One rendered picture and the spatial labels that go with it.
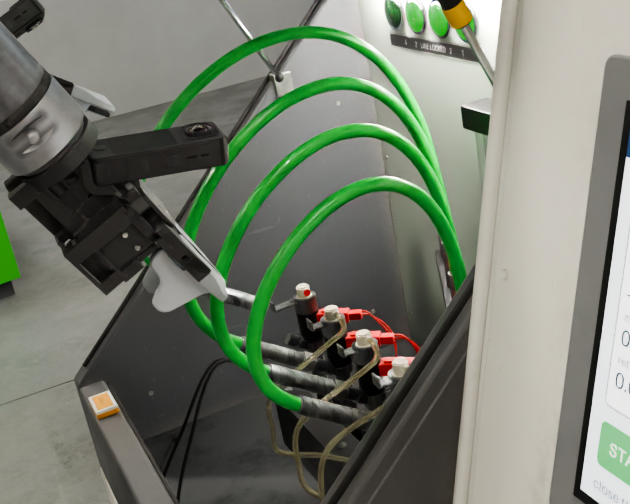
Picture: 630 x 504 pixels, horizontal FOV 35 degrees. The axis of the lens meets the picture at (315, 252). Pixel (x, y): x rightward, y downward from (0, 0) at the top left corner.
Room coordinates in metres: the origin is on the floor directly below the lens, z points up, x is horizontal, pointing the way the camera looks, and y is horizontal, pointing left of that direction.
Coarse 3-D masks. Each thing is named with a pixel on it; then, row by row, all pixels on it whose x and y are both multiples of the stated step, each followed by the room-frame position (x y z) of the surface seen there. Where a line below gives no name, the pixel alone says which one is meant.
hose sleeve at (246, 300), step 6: (228, 288) 1.05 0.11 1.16; (204, 294) 1.03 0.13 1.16; (228, 294) 1.04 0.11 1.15; (234, 294) 1.04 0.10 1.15; (240, 294) 1.05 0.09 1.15; (246, 294) 1.05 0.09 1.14; (228, 300) 1.04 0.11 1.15; (234, 300) 1.04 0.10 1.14; (240, 300) 1.04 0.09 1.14; (246, 300) 1.05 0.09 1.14; (252, 300) 1.05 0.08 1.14; (240, 306) 1.05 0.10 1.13; (246, 306) 1.05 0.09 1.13
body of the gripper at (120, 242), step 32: (96, 128) 0.77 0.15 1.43; (64, 160) 0.73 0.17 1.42; (32, 192) 0.74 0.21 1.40; (64, 192) 0.76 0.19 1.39; (96, 192) 0.76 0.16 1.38; (128, 192) 0.76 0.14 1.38; (64, 224) 0.75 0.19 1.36; (96, 224) 0.75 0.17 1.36; (128, 224) 0.75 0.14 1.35; (64, 256) 0.74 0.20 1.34; (96, 256) 0.75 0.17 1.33; (128, 256) 0.76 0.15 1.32
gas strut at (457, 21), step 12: (444, 0) 0.79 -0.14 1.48; (456, 0) 0.79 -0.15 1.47; (444, 12) 0.80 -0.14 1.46; (456, 12) 0.79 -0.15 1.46; (468, 12) 0.80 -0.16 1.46; (456, 24) 0.80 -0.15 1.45; (468, 24) 0.80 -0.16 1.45; (468, 36) 0.80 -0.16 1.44; (480, 48) 0.81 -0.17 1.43; (480, 60) 0.81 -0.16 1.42; (492, 72) 0.81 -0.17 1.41; (492, 84) 0.81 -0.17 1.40
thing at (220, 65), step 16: (272, 32) 1.08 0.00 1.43; (288, 32) 1.09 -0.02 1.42; (304, 32) 1.09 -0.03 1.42; (320, 32) 1.10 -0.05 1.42; (336, 32) 1.11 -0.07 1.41; (240, 48) 1.07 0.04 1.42; (256, 48) 1.07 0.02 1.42; (352, 48) 1.12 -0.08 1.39; (368, 48) 1.12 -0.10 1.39; (224, 64) 1.06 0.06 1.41; (384, 64) 1.12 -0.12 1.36; (208, 80) 1.05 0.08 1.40; (400, 80) 1.13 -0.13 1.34; (192, 96) 1.04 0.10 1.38; (400, 96) 1.14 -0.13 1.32; (176, 112) 1.04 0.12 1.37; (416, 112) 1.14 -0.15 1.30; (160, 128) 1.03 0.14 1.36; (432, 144) 1.14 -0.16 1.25
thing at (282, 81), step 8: (224, 0) 1.40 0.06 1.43; (224, 8) 1.40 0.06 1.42; (232, 16) 1.40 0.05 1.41; (240, 24) 1.40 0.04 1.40; (248, 32) 1.41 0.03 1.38; (248, 40) 1.41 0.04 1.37; (264, 56) 1.41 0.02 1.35; (272, 72) 1.41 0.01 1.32; (280, 72) 1.41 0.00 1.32; (288, 72) 1.42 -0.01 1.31; (272, 80) 1.42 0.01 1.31; (280, 80) 1.41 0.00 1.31; (288, 80) 1.42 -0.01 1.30; (280, 88) 1.41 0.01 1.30; (288, 88) 1.42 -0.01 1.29
